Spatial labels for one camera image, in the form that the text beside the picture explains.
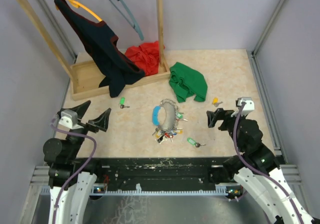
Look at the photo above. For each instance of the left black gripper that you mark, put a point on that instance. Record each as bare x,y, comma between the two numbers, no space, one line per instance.
101,122

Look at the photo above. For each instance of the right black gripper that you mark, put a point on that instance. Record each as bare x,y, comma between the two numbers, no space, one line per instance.
213,116

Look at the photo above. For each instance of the green tag key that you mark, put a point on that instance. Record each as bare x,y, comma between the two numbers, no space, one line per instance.
122,103
194,143

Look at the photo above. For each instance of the large keyring with blue handle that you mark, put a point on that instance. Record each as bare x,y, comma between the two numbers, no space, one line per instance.
165,118

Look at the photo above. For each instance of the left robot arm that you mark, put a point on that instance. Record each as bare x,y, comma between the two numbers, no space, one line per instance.
72,168

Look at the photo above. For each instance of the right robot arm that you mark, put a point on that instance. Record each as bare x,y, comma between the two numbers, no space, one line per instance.
257,170

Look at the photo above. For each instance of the yellow tag key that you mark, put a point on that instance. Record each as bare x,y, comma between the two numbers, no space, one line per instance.
216,102

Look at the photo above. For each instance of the wooden clothes rack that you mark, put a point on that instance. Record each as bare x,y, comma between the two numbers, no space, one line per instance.
85,76

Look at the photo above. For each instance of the green cloth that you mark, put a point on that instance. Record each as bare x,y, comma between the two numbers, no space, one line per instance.
187,82

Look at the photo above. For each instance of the dark navy garment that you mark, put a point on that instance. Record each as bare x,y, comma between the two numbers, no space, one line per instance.
100,42

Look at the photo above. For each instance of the red cloth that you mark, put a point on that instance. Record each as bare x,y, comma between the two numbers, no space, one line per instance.
145,56

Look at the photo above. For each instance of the grey blue hanger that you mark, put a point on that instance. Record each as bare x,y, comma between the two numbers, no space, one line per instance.
126,13

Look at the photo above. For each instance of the yellow hanger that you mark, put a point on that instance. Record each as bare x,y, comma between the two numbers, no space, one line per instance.
77,4

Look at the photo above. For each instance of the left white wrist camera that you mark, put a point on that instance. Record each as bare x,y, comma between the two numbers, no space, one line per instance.
69,119

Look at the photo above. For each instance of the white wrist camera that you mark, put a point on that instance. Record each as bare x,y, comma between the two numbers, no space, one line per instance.
245,106
69,119

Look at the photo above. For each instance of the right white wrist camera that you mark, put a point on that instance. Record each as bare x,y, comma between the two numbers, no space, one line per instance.
245,106

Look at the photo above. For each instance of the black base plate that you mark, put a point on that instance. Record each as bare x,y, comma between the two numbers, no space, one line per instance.
166,173

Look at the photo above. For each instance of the grey cable duct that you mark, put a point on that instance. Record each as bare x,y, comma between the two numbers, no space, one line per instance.
219,191

